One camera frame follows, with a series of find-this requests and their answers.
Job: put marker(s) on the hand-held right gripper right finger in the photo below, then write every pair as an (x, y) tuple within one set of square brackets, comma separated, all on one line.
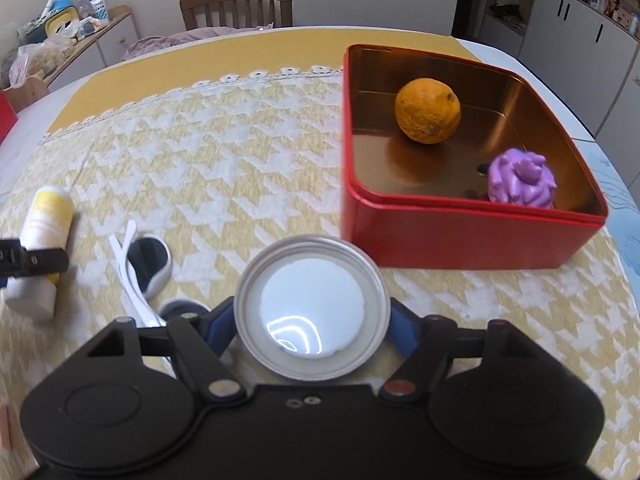
[(402, 332)]

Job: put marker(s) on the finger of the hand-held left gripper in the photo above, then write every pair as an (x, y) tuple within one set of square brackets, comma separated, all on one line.
[(40, 262)]

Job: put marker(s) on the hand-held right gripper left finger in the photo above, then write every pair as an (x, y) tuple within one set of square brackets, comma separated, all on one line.
[(220, 327)]

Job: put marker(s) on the white and yellow tube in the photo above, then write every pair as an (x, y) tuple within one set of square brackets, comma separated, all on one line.
[(50, 210)]

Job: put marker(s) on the round metal jar lid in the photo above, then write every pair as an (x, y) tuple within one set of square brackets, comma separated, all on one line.
[(310, 305)]

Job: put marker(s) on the white sunglasses with dark lenses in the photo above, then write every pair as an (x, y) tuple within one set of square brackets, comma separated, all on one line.
[(147, 260)]

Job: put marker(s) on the red metal tin box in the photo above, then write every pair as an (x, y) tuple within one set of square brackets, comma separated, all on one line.
[(450, 240)]

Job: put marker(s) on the red storage box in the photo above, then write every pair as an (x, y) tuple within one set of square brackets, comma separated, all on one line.
[(6, 117)]

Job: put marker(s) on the yellow houndstooth tablecloth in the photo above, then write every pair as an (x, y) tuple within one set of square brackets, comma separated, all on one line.
[(225, 160)]

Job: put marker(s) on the purple spiky toy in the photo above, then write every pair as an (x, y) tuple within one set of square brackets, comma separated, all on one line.
[(520, 180)]

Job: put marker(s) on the clear plastic bag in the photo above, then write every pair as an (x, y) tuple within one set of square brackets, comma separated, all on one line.
[(42, 57)]

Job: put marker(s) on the orange fruit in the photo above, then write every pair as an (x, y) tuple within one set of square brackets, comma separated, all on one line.
[(427, 110)]

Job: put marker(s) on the blue and yellow toy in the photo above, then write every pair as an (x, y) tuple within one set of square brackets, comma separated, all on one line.
[(60, 15)]

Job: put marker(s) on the wooden side table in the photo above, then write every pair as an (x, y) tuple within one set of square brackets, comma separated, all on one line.
[(107, 20)]

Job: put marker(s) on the pink cloth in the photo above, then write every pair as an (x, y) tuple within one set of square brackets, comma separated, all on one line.
[(165, 42)]

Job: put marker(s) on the light blue printed cloth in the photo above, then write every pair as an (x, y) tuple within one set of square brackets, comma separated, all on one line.
[(620, 195)]

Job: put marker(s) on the plain yellow table mat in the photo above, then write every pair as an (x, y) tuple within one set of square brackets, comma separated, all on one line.
[(200, 60)]

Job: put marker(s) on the small white and blue tube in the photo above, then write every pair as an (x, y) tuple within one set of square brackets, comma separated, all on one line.
[(101, 9)]

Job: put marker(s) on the wooden chair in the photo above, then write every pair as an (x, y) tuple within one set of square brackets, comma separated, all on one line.
[(235, 5)]

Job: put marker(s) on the white cabinet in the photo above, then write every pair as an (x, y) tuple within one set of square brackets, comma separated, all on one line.
[(575, 45)]

